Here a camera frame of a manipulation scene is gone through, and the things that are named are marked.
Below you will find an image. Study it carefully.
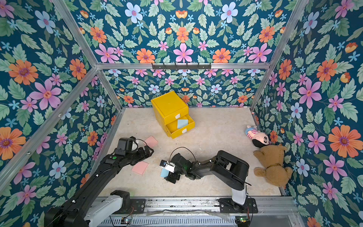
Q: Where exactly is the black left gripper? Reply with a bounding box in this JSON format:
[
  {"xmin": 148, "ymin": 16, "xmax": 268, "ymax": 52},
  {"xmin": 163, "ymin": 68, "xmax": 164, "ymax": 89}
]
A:
[{"xmin": 125, "ymin": 144, "xmax": 155, "ymax": 165}]

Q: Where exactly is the metal hook rail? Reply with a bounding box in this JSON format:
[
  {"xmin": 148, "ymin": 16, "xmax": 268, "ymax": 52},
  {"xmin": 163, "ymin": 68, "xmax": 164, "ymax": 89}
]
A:
[{"xmin": 151, "ymin": 63, "xmax": 212, "ymax": 71}]

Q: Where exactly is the pink plush doll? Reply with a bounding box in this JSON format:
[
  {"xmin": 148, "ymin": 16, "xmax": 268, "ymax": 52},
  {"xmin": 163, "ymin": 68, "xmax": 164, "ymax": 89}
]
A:
[{"xmin": 245, "ymin": 125, "xmax": 272, "ymax": 148}]

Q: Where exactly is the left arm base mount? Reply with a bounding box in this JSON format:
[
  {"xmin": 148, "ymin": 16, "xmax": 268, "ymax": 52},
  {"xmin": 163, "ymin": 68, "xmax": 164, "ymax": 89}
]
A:
[{"xmin": 110, "ymin": 190, "xmax": 146, "ymax": 214}]

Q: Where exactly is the brown teddy bear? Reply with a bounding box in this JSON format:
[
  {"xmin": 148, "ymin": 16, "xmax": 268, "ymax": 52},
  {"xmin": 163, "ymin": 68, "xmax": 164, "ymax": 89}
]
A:
[{"xmin": 253, "ymin": 145, "xmax": 293, "ymax": 187}]

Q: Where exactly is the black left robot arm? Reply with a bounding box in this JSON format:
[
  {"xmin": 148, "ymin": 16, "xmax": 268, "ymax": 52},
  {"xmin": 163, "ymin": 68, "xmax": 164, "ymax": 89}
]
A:
[{"xmin": 44, "ymin": 137, "xmax": 154, "ymax": 227}]

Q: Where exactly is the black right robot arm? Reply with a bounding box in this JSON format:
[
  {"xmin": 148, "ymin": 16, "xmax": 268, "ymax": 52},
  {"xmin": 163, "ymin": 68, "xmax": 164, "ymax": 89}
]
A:
[{"xmin": 159, "ymin": 150, "xmax": 250, "ymax": 206}]

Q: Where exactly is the blue sticky note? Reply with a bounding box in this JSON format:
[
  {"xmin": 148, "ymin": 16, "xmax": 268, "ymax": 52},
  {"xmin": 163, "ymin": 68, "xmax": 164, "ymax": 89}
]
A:
[
  {"xmin": 160, "ymin": 168, "xmax": 170, "ymax": 178},
  {"xmin": 177, "ymin": 119, "xmax": 189, "ymax": 129}
]

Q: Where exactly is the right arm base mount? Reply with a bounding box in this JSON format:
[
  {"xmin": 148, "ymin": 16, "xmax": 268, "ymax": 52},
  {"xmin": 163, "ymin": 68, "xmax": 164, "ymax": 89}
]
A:
[{"xmin": 218, "ymin": 197, "xmax": 259, "ymax": 214}]

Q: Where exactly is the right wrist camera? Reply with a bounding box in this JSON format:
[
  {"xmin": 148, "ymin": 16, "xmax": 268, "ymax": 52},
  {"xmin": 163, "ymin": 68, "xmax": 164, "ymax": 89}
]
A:
[{"xmin": 159, "ymin": 160, "xmax": 175, "ymax": 173}]

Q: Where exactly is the pink sticky note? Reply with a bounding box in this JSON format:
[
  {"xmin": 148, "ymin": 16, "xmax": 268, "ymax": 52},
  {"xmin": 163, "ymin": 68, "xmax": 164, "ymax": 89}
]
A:
[
  {"xmin": 145, "ymin": 136, "xmax": 158, "ymax": 148},
  {"xmin": 131, "ymin": 161, "xmax": 148, "ymax": 175}
]

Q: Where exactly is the yellow drawer cabinet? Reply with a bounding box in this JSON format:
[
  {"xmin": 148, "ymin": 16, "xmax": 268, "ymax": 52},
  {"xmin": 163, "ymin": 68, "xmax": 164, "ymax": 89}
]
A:
[{"xmin": 151, "ymin": 91, "xmax": 195, "ymax": 139}]

